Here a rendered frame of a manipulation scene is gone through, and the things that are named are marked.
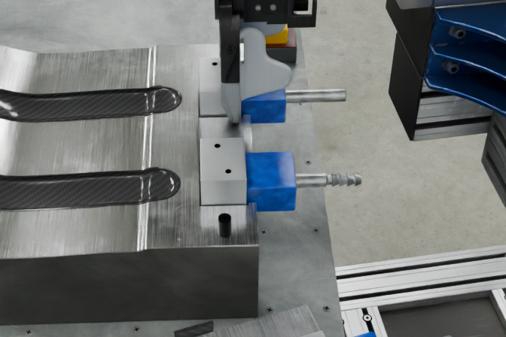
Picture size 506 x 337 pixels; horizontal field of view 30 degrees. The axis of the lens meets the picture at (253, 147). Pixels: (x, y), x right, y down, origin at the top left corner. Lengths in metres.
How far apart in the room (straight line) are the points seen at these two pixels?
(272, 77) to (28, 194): 0.22
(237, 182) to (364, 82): 1.60
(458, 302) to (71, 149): 0.92
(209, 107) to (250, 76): 0.06
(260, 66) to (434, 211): 1.27
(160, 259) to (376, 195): 1.33
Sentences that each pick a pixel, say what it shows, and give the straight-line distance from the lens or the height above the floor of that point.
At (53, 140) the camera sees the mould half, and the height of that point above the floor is 0.88.
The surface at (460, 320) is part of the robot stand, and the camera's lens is 1.57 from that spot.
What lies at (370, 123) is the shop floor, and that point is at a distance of 2.20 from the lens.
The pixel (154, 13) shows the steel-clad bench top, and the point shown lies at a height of 0.80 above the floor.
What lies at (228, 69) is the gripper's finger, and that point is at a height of 0.96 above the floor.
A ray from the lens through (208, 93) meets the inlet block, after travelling 0.81.
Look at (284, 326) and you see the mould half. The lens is 0.72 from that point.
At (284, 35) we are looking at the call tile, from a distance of 1.03.
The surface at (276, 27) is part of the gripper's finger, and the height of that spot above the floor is 0.94.
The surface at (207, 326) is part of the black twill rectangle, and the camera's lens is 0.71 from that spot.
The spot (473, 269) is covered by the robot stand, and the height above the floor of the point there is 0.23.
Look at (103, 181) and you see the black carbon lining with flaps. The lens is 0.79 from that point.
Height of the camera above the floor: 1.43
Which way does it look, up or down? 42 degrees down
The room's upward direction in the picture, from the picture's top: 1 degrees clockwise
